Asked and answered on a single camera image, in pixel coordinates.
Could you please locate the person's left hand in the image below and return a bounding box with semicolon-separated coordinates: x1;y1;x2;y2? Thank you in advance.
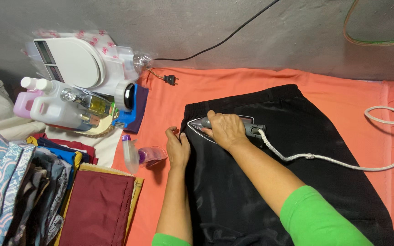
165;126;191;170

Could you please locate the person's right hand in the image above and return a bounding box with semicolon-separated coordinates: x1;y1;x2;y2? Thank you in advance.
201;110;251;153

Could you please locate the grey clothes iron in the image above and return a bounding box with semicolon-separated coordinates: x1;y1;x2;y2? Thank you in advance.
187;115;267;144

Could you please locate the black garment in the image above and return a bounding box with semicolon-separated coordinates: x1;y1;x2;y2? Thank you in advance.
180;84;394;246

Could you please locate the clear purple spray bottle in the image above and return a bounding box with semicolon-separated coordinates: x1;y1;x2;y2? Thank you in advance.
121;134;168;175

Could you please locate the orange ironing cloth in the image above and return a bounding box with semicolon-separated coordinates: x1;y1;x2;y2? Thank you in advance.
111;67;394;246

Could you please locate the blue and purple box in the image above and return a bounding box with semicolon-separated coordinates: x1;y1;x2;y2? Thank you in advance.
112;84;149;134

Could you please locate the white jar with black lid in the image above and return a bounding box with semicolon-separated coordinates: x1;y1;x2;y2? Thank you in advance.
114;79;136;112

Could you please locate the gold tray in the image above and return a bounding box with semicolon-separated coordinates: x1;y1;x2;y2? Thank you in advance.
46;102;120;138

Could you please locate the small orange perfume bottle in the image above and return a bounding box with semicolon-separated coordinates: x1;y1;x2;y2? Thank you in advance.
81;113;102;128

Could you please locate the glass perfume bottle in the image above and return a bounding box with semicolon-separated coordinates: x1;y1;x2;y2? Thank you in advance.
60;88;113;117

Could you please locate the maroon folded cloth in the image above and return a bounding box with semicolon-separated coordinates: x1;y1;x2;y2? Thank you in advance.
58;169;136;246

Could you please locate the clear pink-printed plastic bag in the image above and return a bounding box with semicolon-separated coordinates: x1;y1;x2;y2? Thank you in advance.
22;29;154;97

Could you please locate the stack of colourful folded clothes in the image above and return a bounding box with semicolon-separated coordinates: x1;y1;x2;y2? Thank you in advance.
26;132;99;192

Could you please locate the white plastic jug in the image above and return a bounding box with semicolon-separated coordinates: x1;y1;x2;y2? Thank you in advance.
30;78;94;131

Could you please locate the white kitchen scale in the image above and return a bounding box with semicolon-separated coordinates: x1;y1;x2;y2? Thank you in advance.
33;37;106;89

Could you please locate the pink plastic bottle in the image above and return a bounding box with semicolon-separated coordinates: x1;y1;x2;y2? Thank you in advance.
13;77;44;119

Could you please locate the pile of patterned clothes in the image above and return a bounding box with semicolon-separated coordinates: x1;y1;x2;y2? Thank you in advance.
0;129;70;246

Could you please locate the black plug with brown cord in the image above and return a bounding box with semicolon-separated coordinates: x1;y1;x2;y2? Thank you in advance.
147;68;180;86

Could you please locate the black cable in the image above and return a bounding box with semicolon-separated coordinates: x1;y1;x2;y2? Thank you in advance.
153;0;281;62

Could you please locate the white braided iron cord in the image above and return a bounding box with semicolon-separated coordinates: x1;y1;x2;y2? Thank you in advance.
258;105;394;172

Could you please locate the clear green hose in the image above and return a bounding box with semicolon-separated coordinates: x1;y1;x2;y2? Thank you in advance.
343;0;394;47

